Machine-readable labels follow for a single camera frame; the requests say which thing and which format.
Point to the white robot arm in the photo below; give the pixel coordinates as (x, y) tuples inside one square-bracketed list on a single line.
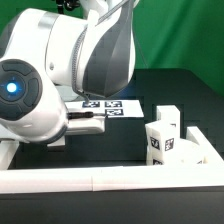
[(41, 51)]

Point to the white marker sheet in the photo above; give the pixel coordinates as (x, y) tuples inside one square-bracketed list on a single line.
[(111, 108)]

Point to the white U-shaped fence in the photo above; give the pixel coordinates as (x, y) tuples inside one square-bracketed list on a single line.
[(119, 178)]

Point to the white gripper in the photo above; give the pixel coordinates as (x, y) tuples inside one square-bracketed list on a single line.
[(76, 123)]

